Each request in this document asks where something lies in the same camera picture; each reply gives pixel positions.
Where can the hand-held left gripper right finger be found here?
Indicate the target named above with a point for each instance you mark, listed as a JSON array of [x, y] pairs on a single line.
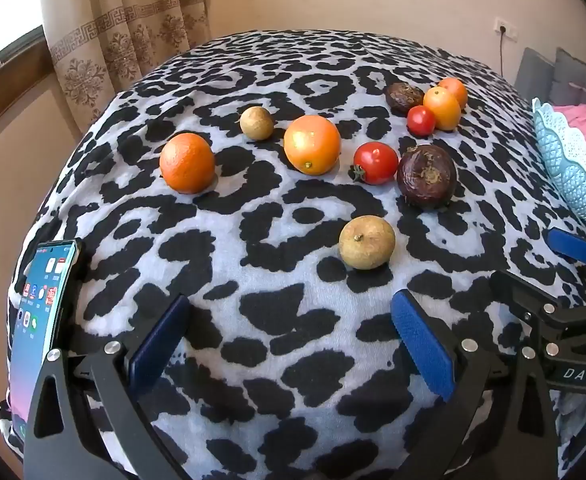
[[423, 345]]

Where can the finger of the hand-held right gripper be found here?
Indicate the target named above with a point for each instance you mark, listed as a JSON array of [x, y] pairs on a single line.
[[570, 246], [518, 290]]

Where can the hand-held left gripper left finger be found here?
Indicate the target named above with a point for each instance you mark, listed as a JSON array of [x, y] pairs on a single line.
[[158, 340]]

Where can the light blue lattice plastic basket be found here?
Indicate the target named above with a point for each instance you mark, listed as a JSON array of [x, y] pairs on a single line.
[[570, 160]]

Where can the large brown longan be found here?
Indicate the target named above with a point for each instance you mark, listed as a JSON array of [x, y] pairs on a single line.
[[367, 241]]

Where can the large purple passion fruit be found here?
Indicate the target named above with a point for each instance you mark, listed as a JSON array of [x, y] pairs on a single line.
[[427, 176]]

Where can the dimpled deep orange mandarin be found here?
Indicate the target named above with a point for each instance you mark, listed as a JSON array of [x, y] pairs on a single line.
[[188, 162]]

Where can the small orange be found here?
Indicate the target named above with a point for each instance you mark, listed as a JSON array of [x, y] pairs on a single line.
[[457, 89], [443, 109]]

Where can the large red tomato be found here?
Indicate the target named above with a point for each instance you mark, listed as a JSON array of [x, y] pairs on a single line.
[[377, 162]]

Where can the small red tomato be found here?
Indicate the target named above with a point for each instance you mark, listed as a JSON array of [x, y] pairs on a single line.
[[420, 121]]

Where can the small purple passion fruit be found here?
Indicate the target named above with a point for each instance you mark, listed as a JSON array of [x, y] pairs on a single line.
[[403, 97]]

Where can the large smooth yellow-orange orange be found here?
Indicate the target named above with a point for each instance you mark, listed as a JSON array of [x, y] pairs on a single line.
[[312, 144]]

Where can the small brown longan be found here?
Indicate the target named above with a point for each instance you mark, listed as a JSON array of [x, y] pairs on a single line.
[[256, 122]]

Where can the smartphone with lit screen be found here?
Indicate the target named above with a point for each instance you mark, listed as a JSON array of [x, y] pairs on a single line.
[[43, 320]]

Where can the large grey cushion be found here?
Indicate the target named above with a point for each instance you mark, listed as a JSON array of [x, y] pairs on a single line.
[[580, 77]]

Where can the grey sofa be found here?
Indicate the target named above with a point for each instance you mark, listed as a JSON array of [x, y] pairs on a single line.
[[533, 75]]

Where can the beige patterned curtain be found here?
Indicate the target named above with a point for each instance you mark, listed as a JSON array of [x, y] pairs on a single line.
[[123, 25]]

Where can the white wall socket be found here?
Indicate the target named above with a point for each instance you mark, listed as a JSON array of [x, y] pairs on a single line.
[[506, 26]]

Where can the wooden window frame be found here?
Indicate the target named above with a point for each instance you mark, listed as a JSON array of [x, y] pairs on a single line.
[[13, 57]]

